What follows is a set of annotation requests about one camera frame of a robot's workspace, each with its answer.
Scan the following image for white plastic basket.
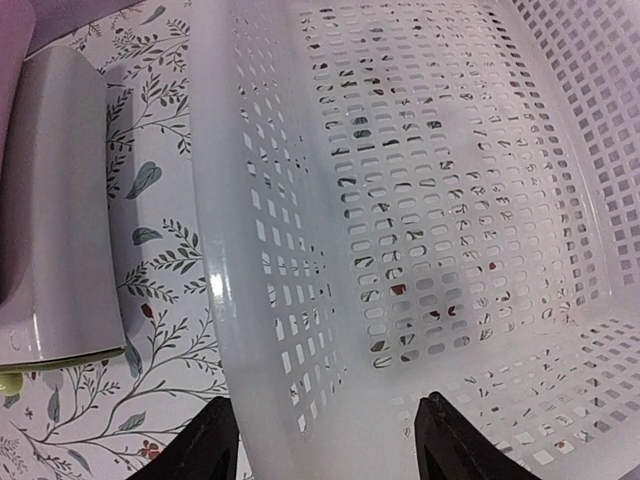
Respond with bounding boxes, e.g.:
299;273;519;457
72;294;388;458
189;1;639;479

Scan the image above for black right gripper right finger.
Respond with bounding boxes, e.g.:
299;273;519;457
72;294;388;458
414;392;538;480

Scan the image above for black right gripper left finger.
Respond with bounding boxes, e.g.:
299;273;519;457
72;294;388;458
130;397;239;480

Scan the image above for pink purple drawer box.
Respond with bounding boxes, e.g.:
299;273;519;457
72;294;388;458
1;1;35;322

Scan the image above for floral table mat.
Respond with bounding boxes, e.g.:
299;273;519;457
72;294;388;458
1;1;227;479

